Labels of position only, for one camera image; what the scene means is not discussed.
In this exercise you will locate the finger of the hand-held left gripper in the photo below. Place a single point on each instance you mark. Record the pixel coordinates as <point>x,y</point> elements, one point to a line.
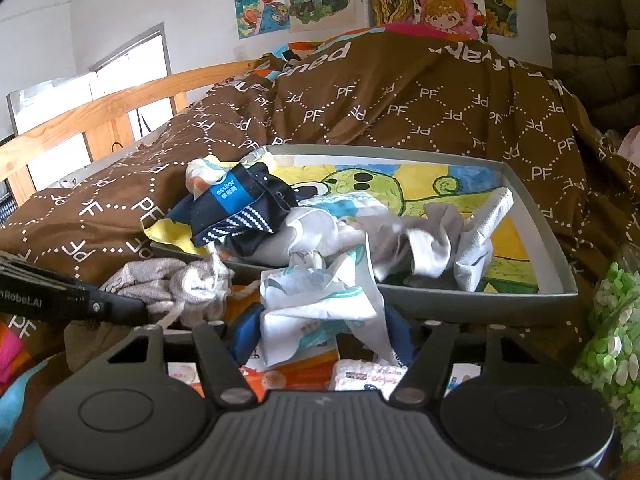
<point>120,310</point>

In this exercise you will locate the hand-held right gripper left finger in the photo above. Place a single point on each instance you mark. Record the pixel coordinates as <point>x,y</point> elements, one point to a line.
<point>245,340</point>

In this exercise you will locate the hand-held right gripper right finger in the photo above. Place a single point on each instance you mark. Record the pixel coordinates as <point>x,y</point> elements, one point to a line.
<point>402,345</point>

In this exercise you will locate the white teal printed cloth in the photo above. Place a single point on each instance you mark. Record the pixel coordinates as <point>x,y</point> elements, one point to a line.
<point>300,310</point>

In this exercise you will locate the yellow cloth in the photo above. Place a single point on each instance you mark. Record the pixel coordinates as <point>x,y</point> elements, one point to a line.
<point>160,235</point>

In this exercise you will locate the grey cloth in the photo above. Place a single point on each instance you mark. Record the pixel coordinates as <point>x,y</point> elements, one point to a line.
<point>435,240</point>

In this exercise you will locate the white mesh cloth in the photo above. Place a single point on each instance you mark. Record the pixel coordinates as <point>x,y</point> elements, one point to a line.
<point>480,260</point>

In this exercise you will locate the white light blue cloth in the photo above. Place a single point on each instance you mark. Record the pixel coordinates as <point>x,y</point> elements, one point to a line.
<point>320,230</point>

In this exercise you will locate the black blue label cloth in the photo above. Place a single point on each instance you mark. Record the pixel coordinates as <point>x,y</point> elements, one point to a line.
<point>225,200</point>

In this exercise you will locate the pastel striped sock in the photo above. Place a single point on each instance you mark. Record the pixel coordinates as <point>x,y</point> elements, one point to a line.
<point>202,175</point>

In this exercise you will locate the grey cardboard box tray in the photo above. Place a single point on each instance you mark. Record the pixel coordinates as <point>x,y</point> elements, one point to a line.
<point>540,245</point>

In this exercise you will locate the white pink printed packet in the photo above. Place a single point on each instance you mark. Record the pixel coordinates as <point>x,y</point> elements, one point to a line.
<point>365,375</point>

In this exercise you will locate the orange white box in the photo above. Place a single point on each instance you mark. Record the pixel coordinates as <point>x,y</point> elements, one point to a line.
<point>300,370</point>

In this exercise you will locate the white printed card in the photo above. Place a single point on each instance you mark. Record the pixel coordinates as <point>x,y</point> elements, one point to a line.
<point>185,374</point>

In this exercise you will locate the bag of green pieces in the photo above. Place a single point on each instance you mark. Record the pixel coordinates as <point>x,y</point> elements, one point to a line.
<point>610,340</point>

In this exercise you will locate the brown printed blanket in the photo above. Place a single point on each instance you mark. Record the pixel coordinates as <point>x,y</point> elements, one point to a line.
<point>400,110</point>

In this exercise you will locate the window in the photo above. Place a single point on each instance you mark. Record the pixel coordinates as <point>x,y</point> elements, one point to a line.
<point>135,70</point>

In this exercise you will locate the pink garment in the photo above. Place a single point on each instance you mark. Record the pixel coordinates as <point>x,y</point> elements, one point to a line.
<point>631,145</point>

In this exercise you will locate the olive quilted jacket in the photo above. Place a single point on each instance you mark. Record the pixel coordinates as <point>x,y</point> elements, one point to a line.
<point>590,35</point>

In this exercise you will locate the wooden bed rail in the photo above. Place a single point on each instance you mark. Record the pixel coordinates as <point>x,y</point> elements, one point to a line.
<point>125,105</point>

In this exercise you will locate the wall poster orange haired girl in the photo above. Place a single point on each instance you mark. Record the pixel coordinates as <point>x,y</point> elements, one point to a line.
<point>260,5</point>

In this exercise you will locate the wall poster pink girl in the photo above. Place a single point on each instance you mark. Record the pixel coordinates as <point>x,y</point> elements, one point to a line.
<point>450,10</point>

